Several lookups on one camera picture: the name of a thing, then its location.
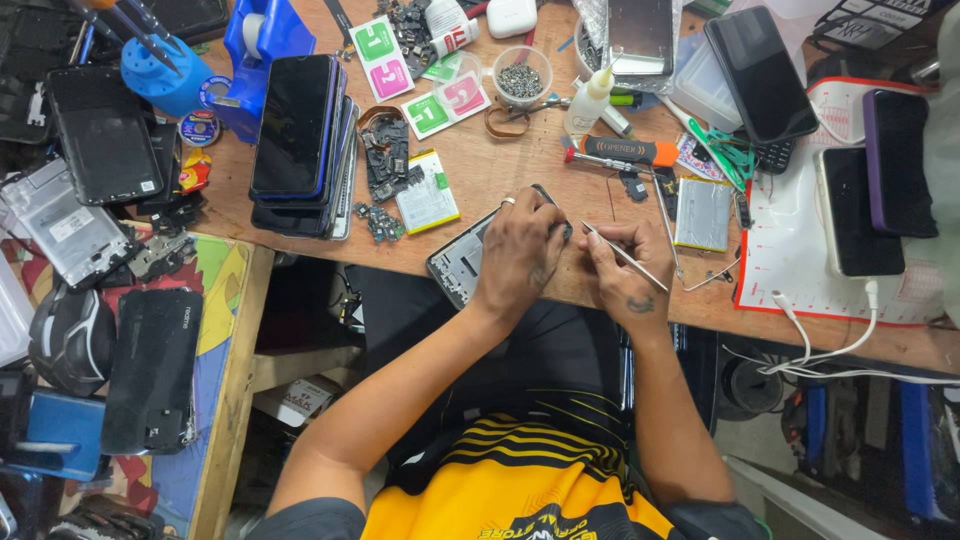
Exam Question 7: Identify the black phone screen panel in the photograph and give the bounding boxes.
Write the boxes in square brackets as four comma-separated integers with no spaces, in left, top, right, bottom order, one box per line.
[45,65,165,208]

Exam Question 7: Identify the red yellow wrapper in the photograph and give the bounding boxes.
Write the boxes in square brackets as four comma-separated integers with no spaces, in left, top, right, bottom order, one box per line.
[178,147,213,196]

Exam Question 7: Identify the smartphone in purple case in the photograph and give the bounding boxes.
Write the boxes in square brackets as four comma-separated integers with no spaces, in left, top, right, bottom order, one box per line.
[861,88,940,240]

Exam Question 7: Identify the stack of smartphones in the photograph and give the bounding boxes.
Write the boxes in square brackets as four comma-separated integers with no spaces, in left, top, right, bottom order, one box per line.
[248,53,362,243]

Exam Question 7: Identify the black grey pouch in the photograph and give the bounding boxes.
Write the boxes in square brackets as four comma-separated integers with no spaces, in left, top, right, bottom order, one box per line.
[27,284,119,399]

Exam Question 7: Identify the white charging cable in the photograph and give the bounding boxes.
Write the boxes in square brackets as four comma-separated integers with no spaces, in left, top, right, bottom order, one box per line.
[721,279,960,387]

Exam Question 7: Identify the cardboard box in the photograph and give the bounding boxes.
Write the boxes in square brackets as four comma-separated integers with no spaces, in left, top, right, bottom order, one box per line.
[252,374,344,429]

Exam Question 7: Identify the white glue bottle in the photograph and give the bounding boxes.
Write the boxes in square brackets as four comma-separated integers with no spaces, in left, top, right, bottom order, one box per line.
[563,65,617,138]

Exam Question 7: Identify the smartphone with white edge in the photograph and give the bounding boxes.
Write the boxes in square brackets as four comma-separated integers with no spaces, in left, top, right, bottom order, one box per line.
[814,145,907,279]

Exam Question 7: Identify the black phone back cover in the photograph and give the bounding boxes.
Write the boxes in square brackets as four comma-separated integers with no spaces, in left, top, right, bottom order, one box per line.
[100,288,205,457]

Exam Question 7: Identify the pile of black phone fragments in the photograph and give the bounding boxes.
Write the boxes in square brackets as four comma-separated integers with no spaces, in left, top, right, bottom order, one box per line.
[123,191,209,288]

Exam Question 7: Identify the brown flex ribbon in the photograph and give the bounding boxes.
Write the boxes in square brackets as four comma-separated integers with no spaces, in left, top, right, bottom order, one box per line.
[483,103,531,141]

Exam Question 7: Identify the blue box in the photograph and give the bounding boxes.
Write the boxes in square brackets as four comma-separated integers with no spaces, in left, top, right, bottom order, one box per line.
[6,388,107,483]

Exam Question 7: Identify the yellow black shirt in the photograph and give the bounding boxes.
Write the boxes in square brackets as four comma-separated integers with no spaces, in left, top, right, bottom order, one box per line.
[246,388,768,540]

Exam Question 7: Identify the silver phone battery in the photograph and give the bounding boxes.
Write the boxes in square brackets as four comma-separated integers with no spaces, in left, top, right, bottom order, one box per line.
[672,175,735,254]

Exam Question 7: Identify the blue tape dispenser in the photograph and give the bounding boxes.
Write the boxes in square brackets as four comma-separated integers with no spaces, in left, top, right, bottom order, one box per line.
[213,0,318,145]

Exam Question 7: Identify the grey smartphone frame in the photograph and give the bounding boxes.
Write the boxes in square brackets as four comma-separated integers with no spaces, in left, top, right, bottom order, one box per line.
[426,183,575,311]

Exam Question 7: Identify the green pink wipe packet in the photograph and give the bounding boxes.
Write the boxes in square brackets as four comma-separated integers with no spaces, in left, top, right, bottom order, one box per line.
[348,15,416,104]
[400,73,493,141]

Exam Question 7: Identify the silver phone midframe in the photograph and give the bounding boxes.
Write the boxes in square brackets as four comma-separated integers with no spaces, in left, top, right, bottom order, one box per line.
[0,156,138,293]

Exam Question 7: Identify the orange black opener tool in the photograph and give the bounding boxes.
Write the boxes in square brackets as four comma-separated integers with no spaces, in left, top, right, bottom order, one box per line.
[577,134,681,168]

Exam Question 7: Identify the heap of black phone parts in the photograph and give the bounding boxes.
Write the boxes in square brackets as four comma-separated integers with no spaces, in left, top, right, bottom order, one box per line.
[0,0,85,147]

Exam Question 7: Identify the black keypad phone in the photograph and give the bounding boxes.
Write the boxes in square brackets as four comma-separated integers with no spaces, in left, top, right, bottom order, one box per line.
[752,138,797,176]

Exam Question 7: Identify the empty clear plastic cup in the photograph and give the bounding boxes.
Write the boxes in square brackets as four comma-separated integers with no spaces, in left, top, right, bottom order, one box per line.
[432,50,483,108]

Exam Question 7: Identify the blue round tool holder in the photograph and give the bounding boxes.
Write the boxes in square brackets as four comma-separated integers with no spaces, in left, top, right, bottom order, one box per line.
[120,33,216,119]

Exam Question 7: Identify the person's right hand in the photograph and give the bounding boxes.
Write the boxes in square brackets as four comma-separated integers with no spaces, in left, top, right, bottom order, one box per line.
[578,219,677,332]

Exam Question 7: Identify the clear plastic box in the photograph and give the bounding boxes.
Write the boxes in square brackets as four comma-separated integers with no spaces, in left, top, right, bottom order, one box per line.
[669,33,745,135]

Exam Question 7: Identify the pile of small circuit parts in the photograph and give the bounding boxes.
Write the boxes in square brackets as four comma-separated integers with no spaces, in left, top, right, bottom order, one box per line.
[352,201,407,244]

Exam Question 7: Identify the thin metal spudger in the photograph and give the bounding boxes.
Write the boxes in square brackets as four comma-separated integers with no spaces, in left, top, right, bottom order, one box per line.
[649,172,685,283]

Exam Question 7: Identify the white red glue tube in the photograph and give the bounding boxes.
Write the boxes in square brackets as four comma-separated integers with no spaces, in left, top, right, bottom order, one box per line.
[428,18,481,60]

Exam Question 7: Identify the small black phone part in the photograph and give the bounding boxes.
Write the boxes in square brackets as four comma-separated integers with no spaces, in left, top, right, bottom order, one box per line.
[619,170,651,204]

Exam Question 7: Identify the black phone circuit board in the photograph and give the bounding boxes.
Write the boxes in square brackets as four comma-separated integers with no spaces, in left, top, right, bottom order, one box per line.
[359,114,426,205]

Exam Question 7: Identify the black screwdriver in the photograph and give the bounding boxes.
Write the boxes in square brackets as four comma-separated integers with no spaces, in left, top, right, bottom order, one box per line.
[120,0,186,57]
[73,0,183,78]

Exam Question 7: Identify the colourful table mat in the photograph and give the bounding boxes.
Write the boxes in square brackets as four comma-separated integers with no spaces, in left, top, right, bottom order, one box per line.
[0,219,250,540]

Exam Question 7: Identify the white earbuds case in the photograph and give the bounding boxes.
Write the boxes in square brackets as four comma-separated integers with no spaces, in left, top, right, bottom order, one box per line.
[485,0,539,41]

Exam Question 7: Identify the white battery with yellow edge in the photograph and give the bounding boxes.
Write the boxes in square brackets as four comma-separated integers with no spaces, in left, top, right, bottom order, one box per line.
[394,148,462,236]

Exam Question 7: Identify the white repair mat red border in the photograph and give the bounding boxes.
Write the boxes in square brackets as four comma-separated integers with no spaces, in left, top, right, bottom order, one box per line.
[732,75,948,329]

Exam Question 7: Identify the large black smartphone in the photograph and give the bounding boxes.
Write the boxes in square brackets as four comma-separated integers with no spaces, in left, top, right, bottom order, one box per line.
[704,5,821,146]

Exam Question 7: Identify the red tipped screwdriver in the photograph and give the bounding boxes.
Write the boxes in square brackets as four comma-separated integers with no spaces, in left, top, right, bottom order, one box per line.
[563,146,648,176]

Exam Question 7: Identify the person's left hand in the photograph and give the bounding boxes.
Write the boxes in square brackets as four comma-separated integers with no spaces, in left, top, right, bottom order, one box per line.
[474,186,573,317]

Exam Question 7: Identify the solder wick spool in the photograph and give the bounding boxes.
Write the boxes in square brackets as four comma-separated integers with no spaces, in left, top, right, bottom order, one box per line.
[178,110,222,148]

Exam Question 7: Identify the green handled scissors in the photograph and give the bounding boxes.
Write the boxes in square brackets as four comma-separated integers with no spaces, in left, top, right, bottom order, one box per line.
[658,96,756,193]

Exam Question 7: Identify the slim metal tweezers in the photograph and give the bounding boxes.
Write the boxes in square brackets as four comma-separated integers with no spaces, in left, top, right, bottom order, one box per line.
[501,93,573,126]

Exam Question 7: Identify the phone in clear plastic bag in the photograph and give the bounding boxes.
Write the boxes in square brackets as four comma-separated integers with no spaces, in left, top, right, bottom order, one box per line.
[573,0,685,96]

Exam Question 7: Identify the plastic cup of screws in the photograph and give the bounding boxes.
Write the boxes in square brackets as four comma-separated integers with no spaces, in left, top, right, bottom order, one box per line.
[492,45,555,111]

